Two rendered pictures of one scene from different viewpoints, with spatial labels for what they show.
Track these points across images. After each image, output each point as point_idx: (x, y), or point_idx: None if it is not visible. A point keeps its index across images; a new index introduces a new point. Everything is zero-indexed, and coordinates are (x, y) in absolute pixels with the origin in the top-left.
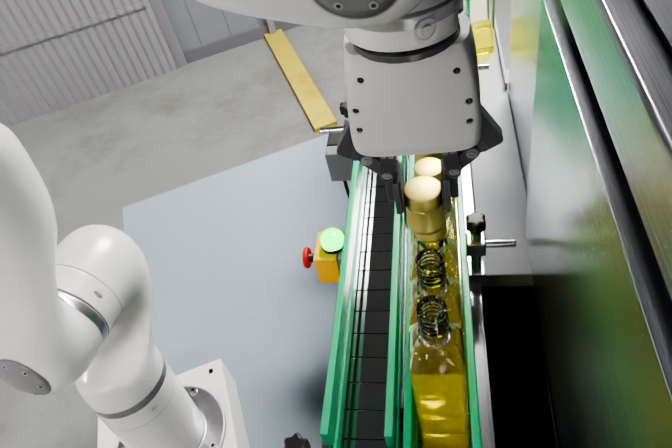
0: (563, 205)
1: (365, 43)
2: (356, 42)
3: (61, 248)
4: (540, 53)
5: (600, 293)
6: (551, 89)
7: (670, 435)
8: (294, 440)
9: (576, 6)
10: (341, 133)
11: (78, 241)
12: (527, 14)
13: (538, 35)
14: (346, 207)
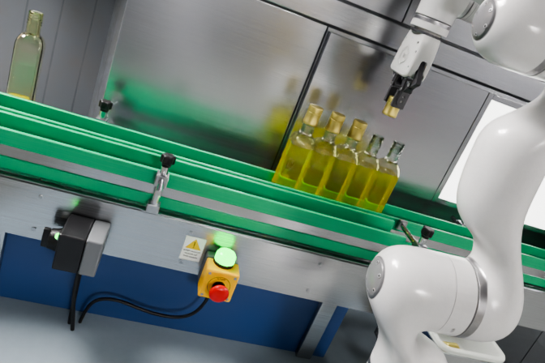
0: (376, 95)
1: (447, 35)
2: (445, 36)
3: (435, 260)
4: (329, 55)
5: (422, 96)
6: (354, 62)
7: (469, 91)
8: (427, 228)
9: (375, 30)
10: (70, 227)
11: (422, 250)
12: (200, 58)
13: (243, 62)
14: (27, 339)
